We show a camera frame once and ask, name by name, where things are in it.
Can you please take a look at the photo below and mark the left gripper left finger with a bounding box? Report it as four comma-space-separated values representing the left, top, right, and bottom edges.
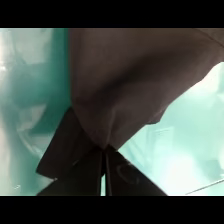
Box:
37, 147, 105, 196

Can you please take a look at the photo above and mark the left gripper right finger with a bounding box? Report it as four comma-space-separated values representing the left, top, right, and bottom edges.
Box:
105, 146, 168, 196

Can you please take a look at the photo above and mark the black garment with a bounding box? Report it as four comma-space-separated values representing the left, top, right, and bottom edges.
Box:
35, 28, 224, 182

